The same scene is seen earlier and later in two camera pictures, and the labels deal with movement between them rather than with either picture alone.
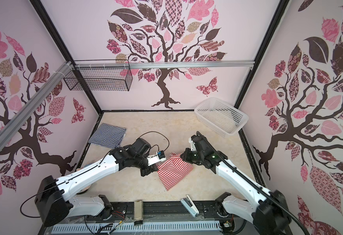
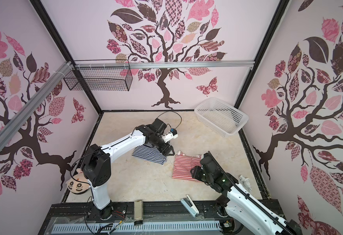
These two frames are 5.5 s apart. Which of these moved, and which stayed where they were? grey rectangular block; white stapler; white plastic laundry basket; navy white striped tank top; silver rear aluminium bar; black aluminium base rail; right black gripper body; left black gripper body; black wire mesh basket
Moved: navy white striped tank top; left black gripper body; right black gripper body
Stayed: white stapler; black wire mesh basket; silver rear aluminium bar; black aluminium base rail; white plastic laundry basket; grey rectangular block
